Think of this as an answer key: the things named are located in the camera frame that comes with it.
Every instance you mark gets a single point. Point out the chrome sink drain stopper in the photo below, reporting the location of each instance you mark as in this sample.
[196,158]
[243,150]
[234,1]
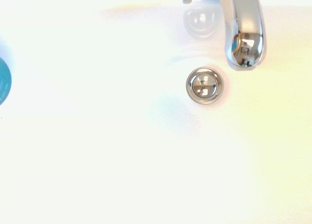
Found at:
[204,85]

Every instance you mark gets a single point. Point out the white ceramic sink basin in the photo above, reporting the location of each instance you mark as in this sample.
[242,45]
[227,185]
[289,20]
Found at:
[122,148]

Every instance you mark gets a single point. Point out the chrome faucet spout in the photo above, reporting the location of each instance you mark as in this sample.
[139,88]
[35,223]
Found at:
[246,26]

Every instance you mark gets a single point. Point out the teal round container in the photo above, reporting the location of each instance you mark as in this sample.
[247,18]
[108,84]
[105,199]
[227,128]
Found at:
[3,81]

